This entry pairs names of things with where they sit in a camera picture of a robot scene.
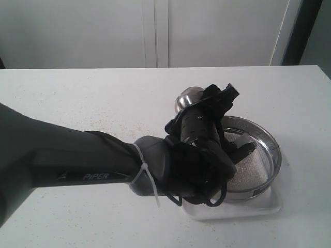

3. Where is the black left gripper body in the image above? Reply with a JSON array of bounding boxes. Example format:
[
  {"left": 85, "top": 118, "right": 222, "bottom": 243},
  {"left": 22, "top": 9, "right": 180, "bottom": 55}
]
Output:
[{"left": 164, "top": 98, "right": 233, "bottom": 147}]

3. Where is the pile of tan grain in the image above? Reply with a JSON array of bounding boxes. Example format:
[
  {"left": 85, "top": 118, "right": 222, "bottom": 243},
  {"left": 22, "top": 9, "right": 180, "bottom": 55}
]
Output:
[{"left": 235, "top": 155, "right": 253, "bottom": 175}]

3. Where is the stainless steel cup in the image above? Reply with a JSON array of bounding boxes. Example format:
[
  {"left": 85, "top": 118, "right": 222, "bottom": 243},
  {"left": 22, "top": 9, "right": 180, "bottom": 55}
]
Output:
[{"left": 174, "top": 87, "right": 204, "bottom": 114}]

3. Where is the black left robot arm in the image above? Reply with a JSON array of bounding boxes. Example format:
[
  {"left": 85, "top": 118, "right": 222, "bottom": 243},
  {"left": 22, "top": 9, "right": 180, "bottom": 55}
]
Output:
[{"left": 1, "top": 85, "right": 256, "bottom": 223}]

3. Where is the round steel mesh sieve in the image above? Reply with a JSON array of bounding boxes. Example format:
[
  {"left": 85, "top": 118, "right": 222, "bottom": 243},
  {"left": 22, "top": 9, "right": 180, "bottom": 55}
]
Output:
[{"left": 221, "top": 116, "right": 282, "bottom": 203}]

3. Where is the white square plastic tray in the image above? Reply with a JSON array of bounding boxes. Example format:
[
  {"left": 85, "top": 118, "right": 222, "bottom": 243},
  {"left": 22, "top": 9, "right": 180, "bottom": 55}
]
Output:
[{"left": 182, "top": 186, "right": 282, "bottom": 221}]

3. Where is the white zip tie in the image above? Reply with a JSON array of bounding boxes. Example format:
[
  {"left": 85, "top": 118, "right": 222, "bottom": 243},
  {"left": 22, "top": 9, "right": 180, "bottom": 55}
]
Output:
[{"left": 128, "top": 143, "right": 160, "bottom": 208}]

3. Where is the white cabinet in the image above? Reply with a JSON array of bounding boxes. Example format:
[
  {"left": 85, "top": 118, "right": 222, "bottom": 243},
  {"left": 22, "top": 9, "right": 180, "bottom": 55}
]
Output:
[{"left": 1, "top": 1, "right": 302, "bottom": 69}]

